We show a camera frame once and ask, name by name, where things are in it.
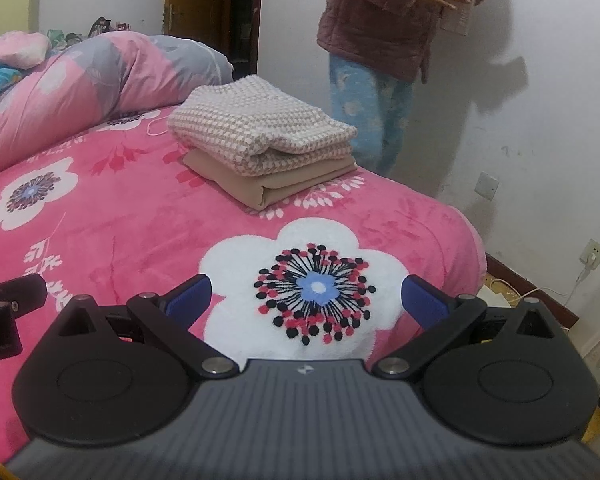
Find beige checked knit sweater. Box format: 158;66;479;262
167;74;359;169

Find cluttered dresser items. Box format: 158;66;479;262
45;15;132;44

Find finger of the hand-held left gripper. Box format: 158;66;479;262
0;273;49;320

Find pink fluffy pillow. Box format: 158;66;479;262
0;30;51;69

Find paper box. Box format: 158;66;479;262
439;0;514;37

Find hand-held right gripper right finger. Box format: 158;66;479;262
371;273;558;380

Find pink floral bed blanket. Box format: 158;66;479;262
0;102;487;457

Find folded beige garment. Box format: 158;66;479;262
182;147;357;211

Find pink grey floral quilt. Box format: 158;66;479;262
0;32;235;182

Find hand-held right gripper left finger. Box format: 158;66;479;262
55;273;241;380

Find white charger cord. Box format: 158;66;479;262
481;264;589;312

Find brown wooden door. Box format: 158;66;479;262
163;0;267;79

